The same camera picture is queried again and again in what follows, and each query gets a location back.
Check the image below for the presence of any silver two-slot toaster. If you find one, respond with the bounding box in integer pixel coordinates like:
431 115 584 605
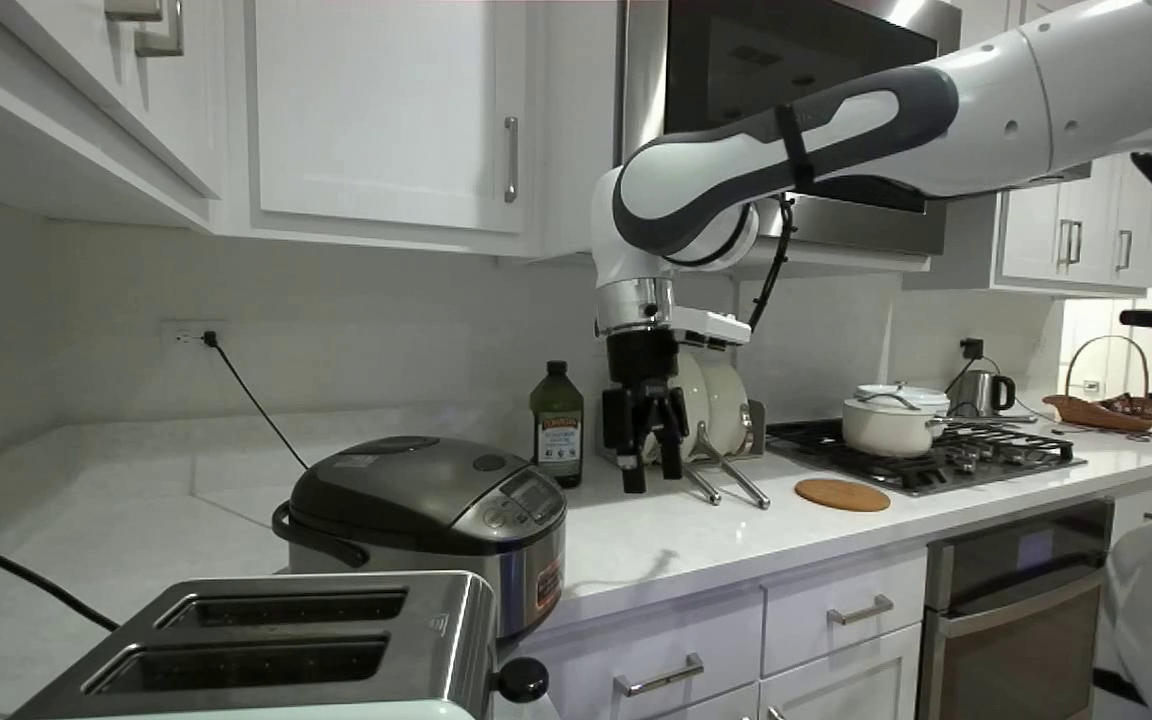
6 568 551 720

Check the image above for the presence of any stainless steel microwave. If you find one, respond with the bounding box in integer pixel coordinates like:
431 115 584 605
612 0 963 259

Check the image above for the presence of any black gas stovetop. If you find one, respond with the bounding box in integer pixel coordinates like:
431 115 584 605
767 414 1089 502

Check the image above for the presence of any white tall upper cabinet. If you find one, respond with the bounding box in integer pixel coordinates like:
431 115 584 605
946 158 1152 301

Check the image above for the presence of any white lower cabinet door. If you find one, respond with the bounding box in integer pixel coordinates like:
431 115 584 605
752 624 928 720

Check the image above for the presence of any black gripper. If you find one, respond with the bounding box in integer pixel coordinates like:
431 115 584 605
601 329 688 495

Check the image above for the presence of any dark green glass bottle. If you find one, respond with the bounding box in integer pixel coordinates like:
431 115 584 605
526 355 589 494

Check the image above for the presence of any round cork trivet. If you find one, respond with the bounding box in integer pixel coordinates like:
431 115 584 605
793 475 897 518

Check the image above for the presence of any black rice cooker cord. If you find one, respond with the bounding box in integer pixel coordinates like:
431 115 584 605
195 329 313 471

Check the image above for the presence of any silver drawer handle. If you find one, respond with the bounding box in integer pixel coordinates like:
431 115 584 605
608 651 709 700
822 593 897 634

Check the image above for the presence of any white double-door upper cabinet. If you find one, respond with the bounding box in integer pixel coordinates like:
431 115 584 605
0 0 226 232

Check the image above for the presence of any stainless steel oven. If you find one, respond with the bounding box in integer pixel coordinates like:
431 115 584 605
917 495 1118 720

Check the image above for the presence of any stainless steel kettle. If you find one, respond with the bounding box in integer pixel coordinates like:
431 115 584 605
943 335 1021 422

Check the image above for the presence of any white wall outlet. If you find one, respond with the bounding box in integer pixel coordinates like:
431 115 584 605
154 317 226 353

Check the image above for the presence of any white single-door upper cabinet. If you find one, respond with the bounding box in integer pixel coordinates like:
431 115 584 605
221 0 540 259

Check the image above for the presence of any white lidded pot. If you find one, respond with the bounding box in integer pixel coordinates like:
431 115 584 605
840 382 951 461

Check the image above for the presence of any black toaster power cord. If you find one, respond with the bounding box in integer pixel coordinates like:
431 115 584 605
0 521 121 634

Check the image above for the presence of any silver black rice cooker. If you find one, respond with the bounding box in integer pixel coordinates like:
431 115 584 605
266 434 569 643

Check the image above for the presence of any white kitchen drawer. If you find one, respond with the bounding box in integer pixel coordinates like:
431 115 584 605
759 549 930 675
518 593 767 720

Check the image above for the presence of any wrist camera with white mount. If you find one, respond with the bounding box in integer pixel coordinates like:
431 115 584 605
597 305 756 353

